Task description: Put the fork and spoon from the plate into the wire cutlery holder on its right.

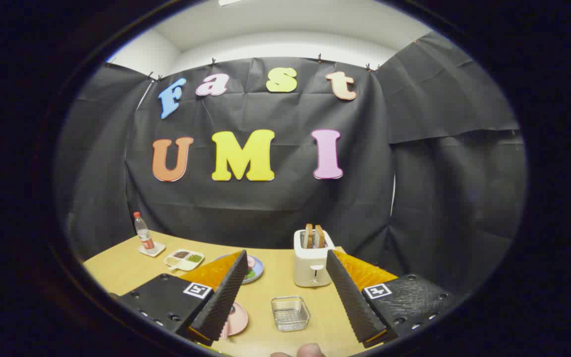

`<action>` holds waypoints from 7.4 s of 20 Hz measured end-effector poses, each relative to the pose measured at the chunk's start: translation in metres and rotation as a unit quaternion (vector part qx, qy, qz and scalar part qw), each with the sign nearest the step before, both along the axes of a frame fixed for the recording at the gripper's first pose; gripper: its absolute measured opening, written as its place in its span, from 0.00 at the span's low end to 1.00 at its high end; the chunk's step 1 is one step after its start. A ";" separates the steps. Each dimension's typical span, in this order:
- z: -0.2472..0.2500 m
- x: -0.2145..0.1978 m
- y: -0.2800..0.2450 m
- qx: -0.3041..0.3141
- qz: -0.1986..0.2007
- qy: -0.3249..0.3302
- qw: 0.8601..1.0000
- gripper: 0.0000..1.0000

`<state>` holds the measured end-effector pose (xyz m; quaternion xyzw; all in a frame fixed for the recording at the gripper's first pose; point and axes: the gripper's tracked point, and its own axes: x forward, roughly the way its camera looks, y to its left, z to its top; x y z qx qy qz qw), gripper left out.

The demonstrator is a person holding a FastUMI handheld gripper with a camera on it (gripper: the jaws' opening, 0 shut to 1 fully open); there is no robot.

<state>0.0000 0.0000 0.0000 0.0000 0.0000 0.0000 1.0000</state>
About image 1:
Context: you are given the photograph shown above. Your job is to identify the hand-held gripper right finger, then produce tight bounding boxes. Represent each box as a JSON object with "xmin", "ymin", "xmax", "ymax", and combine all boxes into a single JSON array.
[{"xmin": 325, "ymin": 249, "xmax": 457, "ymax": 348}]

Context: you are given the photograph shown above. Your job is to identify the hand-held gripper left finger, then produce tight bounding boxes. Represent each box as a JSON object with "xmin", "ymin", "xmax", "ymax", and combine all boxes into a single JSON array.
[{"xmin": 112, "ymin": 249, "xmax": 250, "ymax": 348}]

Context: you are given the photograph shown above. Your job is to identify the white divided seasoning dish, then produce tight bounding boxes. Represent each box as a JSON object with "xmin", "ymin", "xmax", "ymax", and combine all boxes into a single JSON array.
[{"xmin": 163, "ymin": 249, "xmax": 205, "ymax": 272}]

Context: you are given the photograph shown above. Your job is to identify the pink round plate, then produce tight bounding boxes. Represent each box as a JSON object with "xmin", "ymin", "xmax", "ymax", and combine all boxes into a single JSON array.
[{"xmin": 219, "ymin": 301, "xmax": 249, "ymax": 338}]

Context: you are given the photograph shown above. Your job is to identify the clear bottle with red label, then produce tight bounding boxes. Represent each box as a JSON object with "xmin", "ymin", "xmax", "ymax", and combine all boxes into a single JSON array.
[{"xmin": 133, "ymin": 212, "xmax": 156, "ymax": 253}]

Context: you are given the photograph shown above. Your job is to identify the metal wire basket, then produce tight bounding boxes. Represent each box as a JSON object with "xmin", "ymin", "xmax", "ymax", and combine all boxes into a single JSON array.
[{"xmin": 271, "ymin": 296, "xmax": 311, "ymax": 332}]

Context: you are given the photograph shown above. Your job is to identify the white toaster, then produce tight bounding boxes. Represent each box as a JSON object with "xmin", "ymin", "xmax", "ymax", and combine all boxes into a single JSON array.
[{"xmin": 293, "ymin": 229, "xmax": 337, "ymax": 288}]

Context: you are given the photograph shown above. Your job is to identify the small white square tray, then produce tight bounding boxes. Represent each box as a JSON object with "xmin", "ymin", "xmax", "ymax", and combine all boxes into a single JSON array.
[{"xmin": 138, "ymin": 241, "xmax": 166, "ymax": 257}]

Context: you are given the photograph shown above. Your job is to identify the blue oval plate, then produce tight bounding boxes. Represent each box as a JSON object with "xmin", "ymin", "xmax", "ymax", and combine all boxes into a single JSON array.
[{"xmin": 215, "ymin": 254, "xmax": 265, "ymax": 285}]

